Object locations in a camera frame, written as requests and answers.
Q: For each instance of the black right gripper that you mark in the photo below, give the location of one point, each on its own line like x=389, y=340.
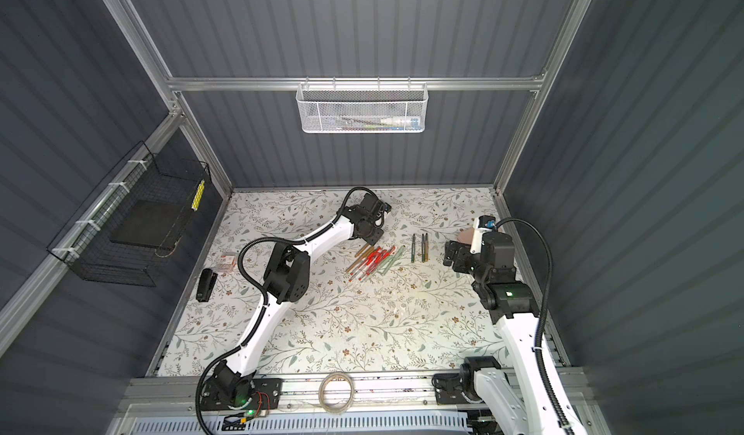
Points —
x=462, y=255

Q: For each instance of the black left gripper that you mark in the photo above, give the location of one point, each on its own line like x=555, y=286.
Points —
x=372, y=229

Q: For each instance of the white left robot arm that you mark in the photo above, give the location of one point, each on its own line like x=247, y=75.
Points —
x=286, y=278

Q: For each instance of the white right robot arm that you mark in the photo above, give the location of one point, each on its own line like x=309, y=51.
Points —
x=541, y=405

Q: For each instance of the light green pen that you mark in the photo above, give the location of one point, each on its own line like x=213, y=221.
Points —
x=384, y=269

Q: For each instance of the pens in white basket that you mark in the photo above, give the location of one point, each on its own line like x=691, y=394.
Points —
x=395, y=123

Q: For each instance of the pink glasses case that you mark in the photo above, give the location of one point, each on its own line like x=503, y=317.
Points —
x=466, y=236

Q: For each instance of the red white packet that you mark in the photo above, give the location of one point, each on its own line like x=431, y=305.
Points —
x=226, y=263

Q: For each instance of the black small device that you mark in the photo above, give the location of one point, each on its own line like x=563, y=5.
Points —
x=206, y=284

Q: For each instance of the yellow marker in basket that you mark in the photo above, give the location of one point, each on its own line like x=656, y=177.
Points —
x=198, y=195

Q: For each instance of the white vent grille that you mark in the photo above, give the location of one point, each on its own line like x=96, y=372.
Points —
x=403, y=422

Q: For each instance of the black foam pad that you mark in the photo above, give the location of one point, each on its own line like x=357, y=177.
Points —
x=156, y=225

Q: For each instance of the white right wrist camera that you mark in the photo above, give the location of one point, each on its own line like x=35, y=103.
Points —
x=481, y=226

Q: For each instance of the white wire mesh basket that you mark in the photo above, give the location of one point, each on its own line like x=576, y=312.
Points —
x=320, y=108

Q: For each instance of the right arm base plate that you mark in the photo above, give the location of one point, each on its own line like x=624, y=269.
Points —
x=454, y=388

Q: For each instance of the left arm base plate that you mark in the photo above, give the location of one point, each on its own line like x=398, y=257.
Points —
x=262, y=393

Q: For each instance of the black wire basket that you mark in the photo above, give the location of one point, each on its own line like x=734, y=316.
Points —
x=87, y=250

